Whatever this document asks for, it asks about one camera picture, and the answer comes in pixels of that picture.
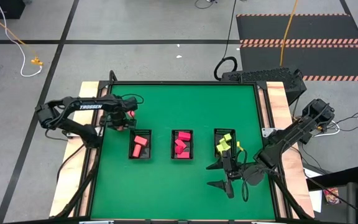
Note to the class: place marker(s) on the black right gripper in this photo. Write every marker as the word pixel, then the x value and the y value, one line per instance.
pixel 233 172

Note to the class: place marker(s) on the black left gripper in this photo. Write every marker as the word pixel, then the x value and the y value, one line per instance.
pixel 117 116

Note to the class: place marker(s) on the yellow-green foam block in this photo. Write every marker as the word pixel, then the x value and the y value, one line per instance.
pixel 226 146
pixel 222 141
pixel 227 137
pixel 219 148

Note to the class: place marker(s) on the red foam block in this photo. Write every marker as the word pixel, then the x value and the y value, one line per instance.
pixel 184 136
pixel 180 143
pixel 179 150
pixel 184 155

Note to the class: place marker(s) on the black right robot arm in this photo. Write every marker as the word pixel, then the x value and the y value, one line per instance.
pixel 291 133

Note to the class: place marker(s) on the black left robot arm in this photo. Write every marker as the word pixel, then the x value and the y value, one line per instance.
pixel 90 106

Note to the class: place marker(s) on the black plastic slotted basket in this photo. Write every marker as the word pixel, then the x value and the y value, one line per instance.
pixel 147 152
pixel 233 140
pixel 173 135

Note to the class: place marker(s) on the green table mat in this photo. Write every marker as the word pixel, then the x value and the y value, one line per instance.
pixel 179 193

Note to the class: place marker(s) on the wooden table side board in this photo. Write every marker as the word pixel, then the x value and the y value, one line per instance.
pixel 73 174
pixel 278 102

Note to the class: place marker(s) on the white paper sheet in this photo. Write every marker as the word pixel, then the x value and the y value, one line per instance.
pixel 315 197

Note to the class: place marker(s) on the black perforated computer case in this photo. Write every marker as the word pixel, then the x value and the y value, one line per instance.
pixel 259 75

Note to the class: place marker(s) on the colourful printed card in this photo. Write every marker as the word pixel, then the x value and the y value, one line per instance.
pixel 332 196

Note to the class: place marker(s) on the black desk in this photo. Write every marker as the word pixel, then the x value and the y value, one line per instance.
pixel 343 177

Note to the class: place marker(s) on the black mat with striped edge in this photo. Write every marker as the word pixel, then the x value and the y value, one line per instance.
pixel 297 28
pixel 322 60

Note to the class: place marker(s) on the black cabinet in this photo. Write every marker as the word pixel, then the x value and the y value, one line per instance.
pixel 2 8

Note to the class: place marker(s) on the silver metal bracket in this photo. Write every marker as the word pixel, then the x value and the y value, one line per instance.
pixel 267 132

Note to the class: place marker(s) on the black aluminium table frame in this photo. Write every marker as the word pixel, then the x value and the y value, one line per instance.
pixel 182 83

